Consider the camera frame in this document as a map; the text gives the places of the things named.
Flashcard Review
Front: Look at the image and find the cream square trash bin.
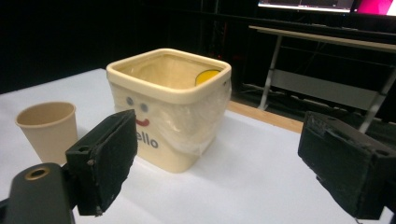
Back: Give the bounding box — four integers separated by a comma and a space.
106, 48, 233, 174

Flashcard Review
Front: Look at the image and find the monitor screen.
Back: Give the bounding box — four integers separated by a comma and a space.
257, 0, 396, 17

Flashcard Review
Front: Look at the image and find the clear plastic bin liner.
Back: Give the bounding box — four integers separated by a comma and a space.
115, 55, 233, 157

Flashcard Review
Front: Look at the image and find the white-legged desk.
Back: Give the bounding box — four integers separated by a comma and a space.
247, 25, 396, 134

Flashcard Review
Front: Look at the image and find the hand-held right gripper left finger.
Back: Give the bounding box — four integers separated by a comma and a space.
65, 108, 139, 217

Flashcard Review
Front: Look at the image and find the yellow round object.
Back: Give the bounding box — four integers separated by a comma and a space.
194, 68, 222, 87

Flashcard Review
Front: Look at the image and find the beige paper cup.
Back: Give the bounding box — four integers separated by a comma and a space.
15, 101, 78, 166

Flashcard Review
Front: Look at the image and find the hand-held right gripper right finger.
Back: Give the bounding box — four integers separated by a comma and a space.
297, 110, 396, 220

